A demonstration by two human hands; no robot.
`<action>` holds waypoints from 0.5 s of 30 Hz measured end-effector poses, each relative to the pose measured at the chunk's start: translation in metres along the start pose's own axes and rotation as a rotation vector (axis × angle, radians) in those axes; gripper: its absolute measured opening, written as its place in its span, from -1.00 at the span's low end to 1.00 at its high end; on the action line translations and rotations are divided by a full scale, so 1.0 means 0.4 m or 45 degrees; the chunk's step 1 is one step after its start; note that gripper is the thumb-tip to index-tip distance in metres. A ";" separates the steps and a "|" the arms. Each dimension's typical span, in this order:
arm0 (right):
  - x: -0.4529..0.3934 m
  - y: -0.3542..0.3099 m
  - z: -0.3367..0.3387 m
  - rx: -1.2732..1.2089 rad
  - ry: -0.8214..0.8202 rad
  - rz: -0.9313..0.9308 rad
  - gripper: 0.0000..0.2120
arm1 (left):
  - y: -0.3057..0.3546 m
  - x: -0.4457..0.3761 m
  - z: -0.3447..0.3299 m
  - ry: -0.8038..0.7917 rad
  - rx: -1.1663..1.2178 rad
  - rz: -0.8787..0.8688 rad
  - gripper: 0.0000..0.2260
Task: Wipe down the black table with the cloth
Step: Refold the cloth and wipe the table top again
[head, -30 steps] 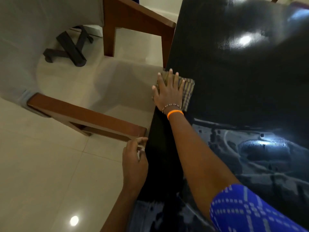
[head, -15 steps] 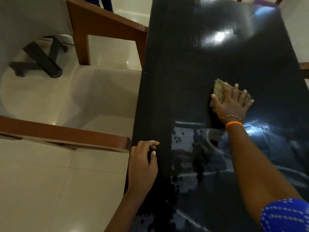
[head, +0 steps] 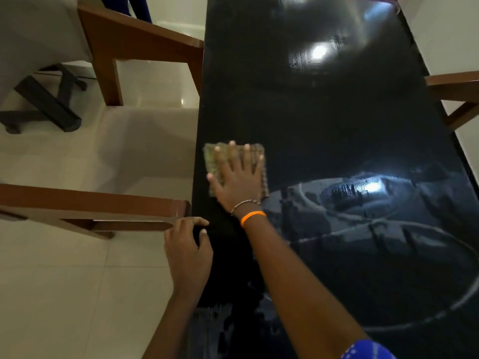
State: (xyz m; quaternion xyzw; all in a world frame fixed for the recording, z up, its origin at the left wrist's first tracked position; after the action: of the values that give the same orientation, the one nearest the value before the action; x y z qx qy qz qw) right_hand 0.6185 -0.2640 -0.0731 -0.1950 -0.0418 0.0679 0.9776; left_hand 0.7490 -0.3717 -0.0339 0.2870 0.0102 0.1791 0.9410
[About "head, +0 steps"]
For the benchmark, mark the person's right hand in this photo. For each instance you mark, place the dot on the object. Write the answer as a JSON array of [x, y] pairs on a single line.
[[239, 186]]

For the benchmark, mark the person's left hand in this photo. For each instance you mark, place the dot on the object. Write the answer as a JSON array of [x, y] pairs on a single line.
[[189, 261]]

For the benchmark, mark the checkered brown cloth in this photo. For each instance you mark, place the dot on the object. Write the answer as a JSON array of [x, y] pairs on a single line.
[[211, 157]]

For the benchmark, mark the person's left forearm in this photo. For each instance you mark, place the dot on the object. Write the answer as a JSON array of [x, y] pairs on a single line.
[[168, 332]]

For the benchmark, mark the person's right forearm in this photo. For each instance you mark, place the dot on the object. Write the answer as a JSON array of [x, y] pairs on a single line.
[[299, 287]]

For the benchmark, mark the orange wristband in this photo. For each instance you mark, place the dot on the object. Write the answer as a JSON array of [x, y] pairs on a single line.
[[252, 214]]

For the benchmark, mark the black table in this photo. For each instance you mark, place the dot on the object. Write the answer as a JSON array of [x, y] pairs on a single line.
[[336, 108]]

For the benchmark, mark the wooden chair grey backrest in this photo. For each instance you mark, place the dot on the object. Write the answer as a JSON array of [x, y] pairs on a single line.
[[142, 37], [453, 85]]

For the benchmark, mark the blue patterned dress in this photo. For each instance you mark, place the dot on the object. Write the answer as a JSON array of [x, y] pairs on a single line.
[[366, 351]]

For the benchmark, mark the black plastic stool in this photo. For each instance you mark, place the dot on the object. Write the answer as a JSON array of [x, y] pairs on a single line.
[[48, 104]]

